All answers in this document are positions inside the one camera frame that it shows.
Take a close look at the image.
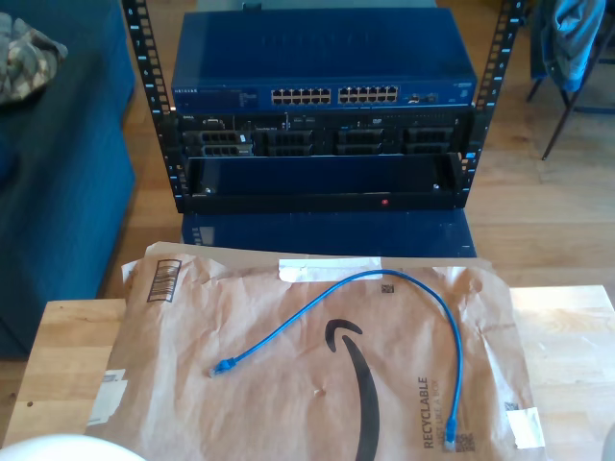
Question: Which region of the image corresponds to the black rack frame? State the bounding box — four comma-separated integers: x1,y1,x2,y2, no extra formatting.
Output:
120,0,526,215

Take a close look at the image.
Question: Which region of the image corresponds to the blue network switch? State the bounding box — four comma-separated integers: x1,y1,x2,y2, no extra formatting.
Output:
171,8,479,113

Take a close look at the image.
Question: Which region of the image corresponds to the brown paper mailer envelope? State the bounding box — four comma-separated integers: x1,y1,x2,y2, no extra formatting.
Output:
79,242,549,461

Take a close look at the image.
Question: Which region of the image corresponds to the camouflage cloth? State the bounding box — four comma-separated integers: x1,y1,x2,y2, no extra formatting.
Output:
0,12,69,106

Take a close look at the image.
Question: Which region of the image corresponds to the blue sofa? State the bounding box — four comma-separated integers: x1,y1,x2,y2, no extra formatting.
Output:
0,0,137,360

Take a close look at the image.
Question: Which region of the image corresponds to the black metal chair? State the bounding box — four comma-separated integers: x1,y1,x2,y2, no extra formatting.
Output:
526,0,615,162

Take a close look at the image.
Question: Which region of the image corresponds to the black rack server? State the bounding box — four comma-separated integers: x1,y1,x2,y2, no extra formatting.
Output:
176,109,476,158

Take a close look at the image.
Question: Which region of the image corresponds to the blue network cable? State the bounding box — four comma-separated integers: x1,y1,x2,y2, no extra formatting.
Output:
209,269,464,452

